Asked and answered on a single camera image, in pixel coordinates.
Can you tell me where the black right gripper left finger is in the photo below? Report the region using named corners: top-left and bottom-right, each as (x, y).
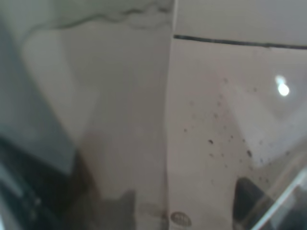
top-left (0, 138), bottom-right (93, 230)

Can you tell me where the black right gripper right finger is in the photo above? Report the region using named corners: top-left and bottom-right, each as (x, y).
top-left (234, 177), bottom-right (307, 230)

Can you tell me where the transparent grey plastic bottle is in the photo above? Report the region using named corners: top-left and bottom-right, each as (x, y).
top-left (0, 0), bottom-right (307, 230)

